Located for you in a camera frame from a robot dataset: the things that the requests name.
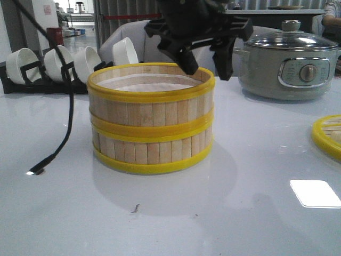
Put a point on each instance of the grey electric cooking pot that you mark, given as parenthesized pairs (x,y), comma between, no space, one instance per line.
(286,74)

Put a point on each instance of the red bin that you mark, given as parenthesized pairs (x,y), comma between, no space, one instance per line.
(55,33)

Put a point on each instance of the bamboo steamer tray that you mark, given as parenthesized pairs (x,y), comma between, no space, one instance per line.
(152,157)
(150,100)

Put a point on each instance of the bamboo steamer lid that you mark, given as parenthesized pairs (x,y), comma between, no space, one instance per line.
(325,134)

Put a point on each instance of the seated person background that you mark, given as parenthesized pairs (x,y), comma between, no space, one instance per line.
(331,19)

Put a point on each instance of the white bowl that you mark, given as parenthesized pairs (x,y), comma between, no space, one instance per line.
(124,52)
(16,60)
(84,62)
(53,64)

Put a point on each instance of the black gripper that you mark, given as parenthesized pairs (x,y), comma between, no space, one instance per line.
(188,25)

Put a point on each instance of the black dish rack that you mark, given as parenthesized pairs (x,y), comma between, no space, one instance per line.
(44,84)

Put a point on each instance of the white bowl far left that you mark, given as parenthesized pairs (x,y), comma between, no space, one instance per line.
(16,60)

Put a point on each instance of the glass pot lid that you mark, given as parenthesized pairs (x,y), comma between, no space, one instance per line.
(290,37)

